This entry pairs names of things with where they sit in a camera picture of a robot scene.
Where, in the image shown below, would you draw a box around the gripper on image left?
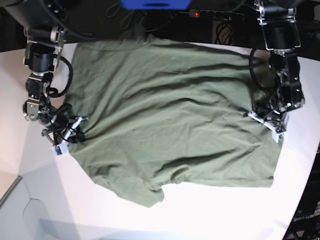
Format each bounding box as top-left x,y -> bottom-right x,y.
41,103 -> 88,145

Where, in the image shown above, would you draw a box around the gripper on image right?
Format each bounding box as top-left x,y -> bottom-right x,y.
243,99 -> 288,132

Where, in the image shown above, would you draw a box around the green t-shirt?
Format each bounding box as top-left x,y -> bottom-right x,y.
64,36 -> 282,207

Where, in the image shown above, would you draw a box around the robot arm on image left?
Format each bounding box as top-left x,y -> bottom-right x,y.
0,0 -> 93,148

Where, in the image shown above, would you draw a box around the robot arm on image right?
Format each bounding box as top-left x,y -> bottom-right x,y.
246,0 -> 306,143

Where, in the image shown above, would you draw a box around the black power strip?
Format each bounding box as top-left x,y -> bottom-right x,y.
188,9 -> 245,22

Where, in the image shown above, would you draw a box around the blue box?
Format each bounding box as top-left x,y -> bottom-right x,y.
120,0 -> 191,10

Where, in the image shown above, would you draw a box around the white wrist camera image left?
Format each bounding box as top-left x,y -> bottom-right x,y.
51,143 -> 69,157

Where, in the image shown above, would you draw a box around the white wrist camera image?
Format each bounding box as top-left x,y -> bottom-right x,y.
51,143 -> 69,157
271,130 -> 286,144

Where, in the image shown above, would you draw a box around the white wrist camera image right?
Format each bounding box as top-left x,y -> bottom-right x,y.
271,130 -> 286,144

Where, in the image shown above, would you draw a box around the black coiled cables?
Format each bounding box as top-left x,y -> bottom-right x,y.
215,21 -> 237,45

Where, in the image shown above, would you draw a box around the grey looped cable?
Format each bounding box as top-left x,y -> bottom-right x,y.
120,9 -> 176,33

